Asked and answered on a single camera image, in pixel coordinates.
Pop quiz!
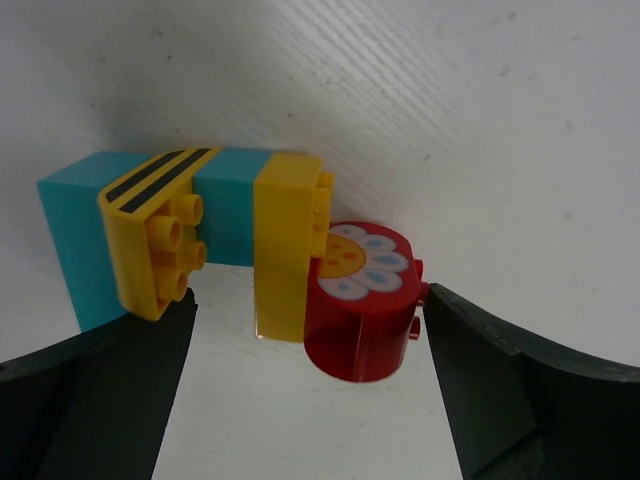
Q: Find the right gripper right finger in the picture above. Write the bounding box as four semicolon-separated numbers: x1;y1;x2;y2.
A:
423;284;639;479

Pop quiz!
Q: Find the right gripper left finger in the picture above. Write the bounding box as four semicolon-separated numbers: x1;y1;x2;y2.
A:
1;292;197;479

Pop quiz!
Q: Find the red flower lego brick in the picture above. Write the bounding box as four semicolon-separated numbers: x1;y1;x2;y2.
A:
303;221;428;383

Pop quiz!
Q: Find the yellow striped lego brick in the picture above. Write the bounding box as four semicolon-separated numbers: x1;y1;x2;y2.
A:
98;147;221;321

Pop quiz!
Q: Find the teal wedge lego brick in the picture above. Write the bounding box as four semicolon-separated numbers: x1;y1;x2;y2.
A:
37;152;151;331

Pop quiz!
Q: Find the yellow tall lego brick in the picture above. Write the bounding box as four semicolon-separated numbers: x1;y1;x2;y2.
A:
253;152;334;343

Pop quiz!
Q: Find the teal square lego brick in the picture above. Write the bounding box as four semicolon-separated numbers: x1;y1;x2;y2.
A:
193;148;273;266

